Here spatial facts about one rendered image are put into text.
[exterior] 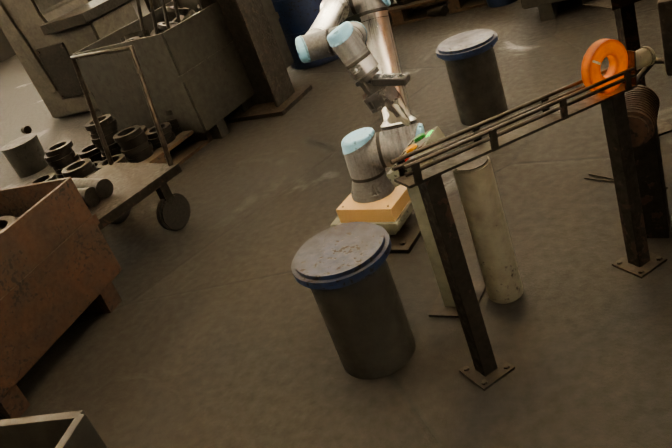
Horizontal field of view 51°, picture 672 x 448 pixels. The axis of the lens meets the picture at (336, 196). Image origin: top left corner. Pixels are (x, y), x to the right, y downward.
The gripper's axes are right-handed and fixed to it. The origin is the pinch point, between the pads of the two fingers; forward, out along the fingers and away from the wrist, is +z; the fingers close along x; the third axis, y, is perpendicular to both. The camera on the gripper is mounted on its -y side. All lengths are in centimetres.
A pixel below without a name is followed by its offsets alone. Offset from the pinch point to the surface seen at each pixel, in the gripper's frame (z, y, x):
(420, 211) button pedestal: 25.1, 8.1, 12.3
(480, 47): 16, 27, -136
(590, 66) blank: 13, -55, -6
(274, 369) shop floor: 44, 74, 47
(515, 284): 65, -1, 6
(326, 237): 13.7, 31.4, 29.9
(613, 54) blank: 15, -60, -14
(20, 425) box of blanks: -15, 24, 137
